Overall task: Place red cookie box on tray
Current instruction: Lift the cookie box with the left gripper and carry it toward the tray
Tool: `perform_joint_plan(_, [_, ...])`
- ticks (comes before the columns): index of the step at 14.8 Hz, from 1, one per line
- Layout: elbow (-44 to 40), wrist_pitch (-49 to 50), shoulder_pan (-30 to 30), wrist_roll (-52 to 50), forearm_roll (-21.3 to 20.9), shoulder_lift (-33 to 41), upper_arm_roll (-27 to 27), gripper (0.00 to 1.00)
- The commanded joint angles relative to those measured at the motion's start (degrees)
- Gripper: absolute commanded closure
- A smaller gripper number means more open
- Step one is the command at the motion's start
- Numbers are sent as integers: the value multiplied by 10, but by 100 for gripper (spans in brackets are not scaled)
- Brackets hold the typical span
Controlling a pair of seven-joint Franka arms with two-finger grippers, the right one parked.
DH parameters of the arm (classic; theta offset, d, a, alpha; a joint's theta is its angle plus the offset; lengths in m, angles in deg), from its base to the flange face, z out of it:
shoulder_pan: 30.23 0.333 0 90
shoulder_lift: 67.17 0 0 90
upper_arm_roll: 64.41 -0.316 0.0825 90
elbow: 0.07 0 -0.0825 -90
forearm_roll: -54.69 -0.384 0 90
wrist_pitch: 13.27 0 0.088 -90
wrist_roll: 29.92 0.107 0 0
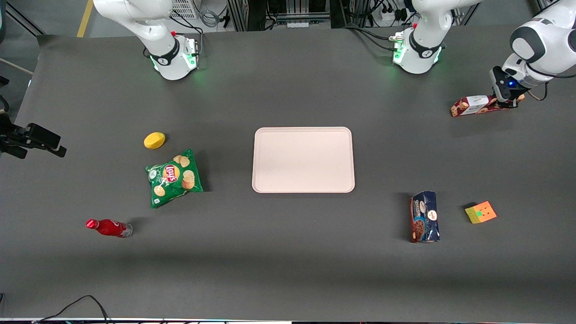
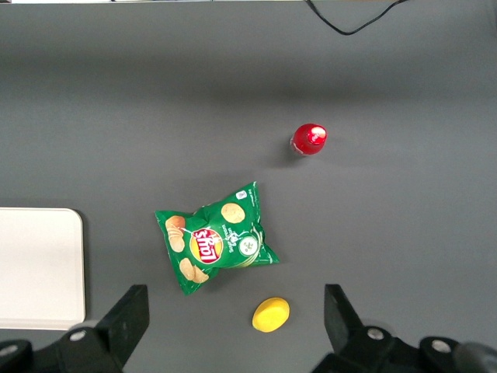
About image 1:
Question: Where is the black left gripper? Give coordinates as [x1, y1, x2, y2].
[490, 66, 526, 110]

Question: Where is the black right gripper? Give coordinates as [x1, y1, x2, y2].
[0, 115, 67, 159]

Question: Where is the red cookie box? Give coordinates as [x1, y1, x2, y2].
[450, 93, 526, 117]

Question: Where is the blue chocolate cookie pack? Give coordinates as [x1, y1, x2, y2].
[409, 191, 441, 244]

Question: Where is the white perforated box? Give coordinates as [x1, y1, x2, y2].
[170, 0, 199, 20]

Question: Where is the pale pink plastic tray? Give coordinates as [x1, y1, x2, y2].
[252, 126, 356, 194]

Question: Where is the red cola bottle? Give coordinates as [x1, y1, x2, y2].
[85, 219, 133, 238]

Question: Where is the yellow lemon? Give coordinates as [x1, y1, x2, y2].
[144, 132, 166, 150]

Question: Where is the colourful Rubik's cube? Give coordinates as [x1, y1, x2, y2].
[465, 201, 497, 225]

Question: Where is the green Lay's chips bag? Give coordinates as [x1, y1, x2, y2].
[145, 149, 204, 209]

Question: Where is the dark grey table mat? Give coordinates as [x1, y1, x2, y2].
[0, 22, 576, 323]

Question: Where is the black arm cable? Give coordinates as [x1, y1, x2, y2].
[526, 62, 576, 102]

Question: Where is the black base cable bundle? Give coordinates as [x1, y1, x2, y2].
[344, 23, 397, 52]

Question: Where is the thin black cable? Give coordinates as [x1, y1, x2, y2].
[31, 295, 111, 324]

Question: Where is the grey coiled cable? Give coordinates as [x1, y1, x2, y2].
[199, 8, 220, 28]

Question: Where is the aluminium frame rack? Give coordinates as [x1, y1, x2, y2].
[227, 0, 347, 32]

